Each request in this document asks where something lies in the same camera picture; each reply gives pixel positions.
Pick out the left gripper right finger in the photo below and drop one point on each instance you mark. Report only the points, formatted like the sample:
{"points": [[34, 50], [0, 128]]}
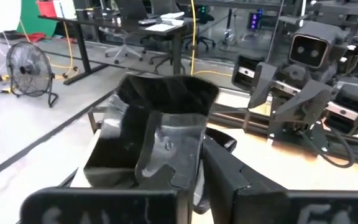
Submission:
{"points": [[225, 180]]}

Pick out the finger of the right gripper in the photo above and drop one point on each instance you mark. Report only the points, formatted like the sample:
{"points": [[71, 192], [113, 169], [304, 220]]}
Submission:
{"points": [[261, 82], [303, 101]]}

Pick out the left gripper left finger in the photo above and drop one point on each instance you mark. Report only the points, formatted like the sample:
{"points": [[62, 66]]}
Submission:
{"points": [[104, 205]]}

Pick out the wooden shelf black metal frame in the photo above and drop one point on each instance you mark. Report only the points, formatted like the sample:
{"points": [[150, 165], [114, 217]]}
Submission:
{"points": [[275, 168]]}

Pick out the black controller box with lights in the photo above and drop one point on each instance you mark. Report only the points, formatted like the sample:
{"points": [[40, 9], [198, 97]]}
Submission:
{"points": [[255, 20]]}

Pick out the dark mesh office chair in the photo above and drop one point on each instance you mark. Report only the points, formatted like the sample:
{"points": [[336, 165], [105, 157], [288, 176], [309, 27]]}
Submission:
{"points": [[200, 37]]}

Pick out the white paper stack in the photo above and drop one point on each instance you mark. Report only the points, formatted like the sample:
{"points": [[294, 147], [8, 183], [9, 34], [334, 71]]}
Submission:
{"points": [[166, 23]]}

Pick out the grey office chair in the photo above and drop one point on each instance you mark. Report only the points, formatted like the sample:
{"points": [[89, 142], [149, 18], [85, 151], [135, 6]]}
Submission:
{"points": [[124, 51]]}

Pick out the black work table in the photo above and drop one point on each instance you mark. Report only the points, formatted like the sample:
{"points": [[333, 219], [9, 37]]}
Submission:
{"points": [[129, 26]]}

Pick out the black laptop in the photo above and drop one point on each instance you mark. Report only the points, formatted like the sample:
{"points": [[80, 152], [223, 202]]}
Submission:
{"points": [[132, 7]]}

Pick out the yellow power plug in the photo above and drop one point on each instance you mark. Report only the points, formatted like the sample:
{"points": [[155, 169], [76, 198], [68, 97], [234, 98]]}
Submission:
{"points": [[0, 77], [7, 90]]}

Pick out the black floor fan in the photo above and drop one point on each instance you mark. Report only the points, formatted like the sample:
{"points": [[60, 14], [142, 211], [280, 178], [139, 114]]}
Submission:
{"points": [[30, 70]]}

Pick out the green and white canister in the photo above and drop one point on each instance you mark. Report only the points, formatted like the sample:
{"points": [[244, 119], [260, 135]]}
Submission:
{"points": [[69, 8]]}

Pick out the green board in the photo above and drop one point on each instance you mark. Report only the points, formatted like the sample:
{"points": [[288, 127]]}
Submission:
{"points": [[33, 18]]}

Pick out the small white box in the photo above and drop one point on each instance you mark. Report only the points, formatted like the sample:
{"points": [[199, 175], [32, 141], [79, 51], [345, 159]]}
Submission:
{"points": [[57, 8]]}

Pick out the red container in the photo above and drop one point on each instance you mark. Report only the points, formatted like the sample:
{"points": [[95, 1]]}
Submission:
{"points": [[46, 7]]}

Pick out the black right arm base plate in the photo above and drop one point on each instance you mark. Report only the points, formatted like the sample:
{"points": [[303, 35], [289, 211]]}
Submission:
{"points": [[294, 135]]}

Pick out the black aluminium frame rail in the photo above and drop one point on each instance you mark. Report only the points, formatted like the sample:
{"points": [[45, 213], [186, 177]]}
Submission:
{"points": [[228, 119]]}

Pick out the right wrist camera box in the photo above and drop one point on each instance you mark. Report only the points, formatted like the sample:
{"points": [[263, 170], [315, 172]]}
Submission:
{"points": [[311, 48]]}

